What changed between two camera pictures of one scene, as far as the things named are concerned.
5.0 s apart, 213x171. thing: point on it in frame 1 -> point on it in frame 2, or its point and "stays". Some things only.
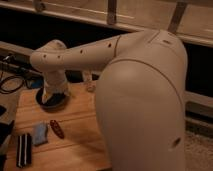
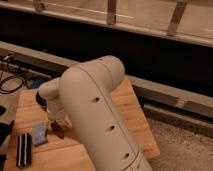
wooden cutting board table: (75, 136) stays
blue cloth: (40, 133) stays
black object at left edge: (6, 130) stays
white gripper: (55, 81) -> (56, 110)
